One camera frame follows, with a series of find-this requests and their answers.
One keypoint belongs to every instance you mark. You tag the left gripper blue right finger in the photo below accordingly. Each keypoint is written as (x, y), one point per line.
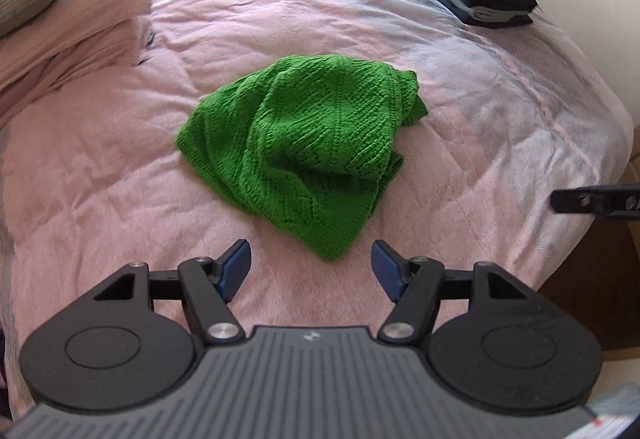
(412, 285)

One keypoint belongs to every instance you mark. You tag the green knitted vest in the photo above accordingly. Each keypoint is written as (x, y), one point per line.
(306, 143)

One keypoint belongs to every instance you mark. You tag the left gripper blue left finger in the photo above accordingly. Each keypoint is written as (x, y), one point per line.
(208, 286)

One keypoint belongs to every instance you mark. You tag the pink grey bed quilt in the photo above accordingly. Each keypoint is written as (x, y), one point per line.
(92, 178)

